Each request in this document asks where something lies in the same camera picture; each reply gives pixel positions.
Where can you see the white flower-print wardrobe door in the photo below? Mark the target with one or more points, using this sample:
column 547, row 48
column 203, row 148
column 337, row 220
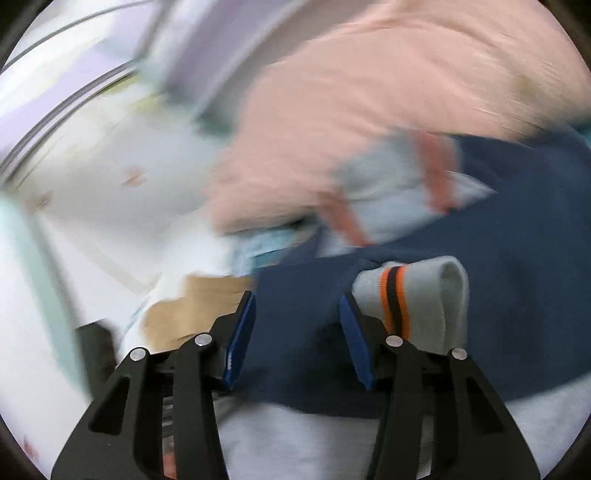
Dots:
column 115, row 207

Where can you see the teal bunk bed frame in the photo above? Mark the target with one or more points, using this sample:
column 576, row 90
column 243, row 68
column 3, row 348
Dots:
column 46, row 300

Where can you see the tan jacket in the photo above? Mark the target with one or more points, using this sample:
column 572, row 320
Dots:
column 198, row 304

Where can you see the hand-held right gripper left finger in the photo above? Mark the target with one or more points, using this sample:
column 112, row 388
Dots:
column 240, row 337

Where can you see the pink quilt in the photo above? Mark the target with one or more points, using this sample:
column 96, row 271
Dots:
column 369, row 92

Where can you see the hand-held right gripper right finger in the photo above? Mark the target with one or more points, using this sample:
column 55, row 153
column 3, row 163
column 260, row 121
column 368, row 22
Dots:
column 358, row 341

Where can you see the purple shelf unit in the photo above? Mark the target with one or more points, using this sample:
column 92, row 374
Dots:
column 194, row 27

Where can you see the navy jacket with grey cuffs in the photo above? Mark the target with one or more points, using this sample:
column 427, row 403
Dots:
column 508, row 277

